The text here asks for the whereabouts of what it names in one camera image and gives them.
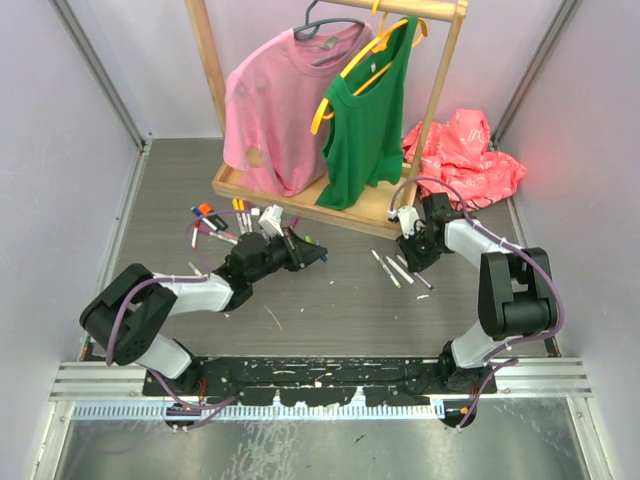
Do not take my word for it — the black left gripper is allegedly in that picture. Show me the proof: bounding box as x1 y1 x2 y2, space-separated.
248 227 325 285

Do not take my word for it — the thin white pen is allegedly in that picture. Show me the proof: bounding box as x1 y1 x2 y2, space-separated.
395 254 434 290

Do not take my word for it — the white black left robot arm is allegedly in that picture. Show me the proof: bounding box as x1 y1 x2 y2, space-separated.
79 228 328 396

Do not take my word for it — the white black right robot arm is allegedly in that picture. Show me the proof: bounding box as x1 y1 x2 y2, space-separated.
388 193 559 394

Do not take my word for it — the white pen on left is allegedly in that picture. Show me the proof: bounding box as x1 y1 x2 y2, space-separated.
188 261 204 276

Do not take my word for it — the wooden clothes rack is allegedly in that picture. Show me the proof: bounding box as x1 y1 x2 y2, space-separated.
187 1 468 238

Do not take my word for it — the crumpled coral pink cloth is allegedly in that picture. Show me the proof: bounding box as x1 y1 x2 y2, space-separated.
419 109 527 210

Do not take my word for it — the green tank top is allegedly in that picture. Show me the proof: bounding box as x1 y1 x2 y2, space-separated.
311 16 428 210

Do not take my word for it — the pink t-shirt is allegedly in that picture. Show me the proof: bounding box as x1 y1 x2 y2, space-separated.
223 23 373 197

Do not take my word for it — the grey clothes hanger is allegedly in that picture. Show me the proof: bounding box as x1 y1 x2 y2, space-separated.
293 0 368 67

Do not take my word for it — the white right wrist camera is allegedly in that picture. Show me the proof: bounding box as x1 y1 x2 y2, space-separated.
387 206 420 239

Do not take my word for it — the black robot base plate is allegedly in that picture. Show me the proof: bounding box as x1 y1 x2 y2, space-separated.
166 357 491 407

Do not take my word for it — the slotted cable duct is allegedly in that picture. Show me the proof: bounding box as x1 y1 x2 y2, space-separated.
70 400 445 422

